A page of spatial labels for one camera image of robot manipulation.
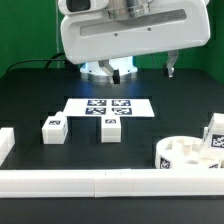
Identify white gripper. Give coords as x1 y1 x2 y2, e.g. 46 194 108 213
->
59 0 210 84

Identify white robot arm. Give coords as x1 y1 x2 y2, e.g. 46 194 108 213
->
58 0 210 84

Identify white marker sheet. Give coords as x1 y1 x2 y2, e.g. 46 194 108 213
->
64 98 154 117

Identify white U-shaped fence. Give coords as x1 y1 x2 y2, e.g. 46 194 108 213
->
0 126 224 199

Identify black cable on table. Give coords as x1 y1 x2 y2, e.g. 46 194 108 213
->
4 51 68 76

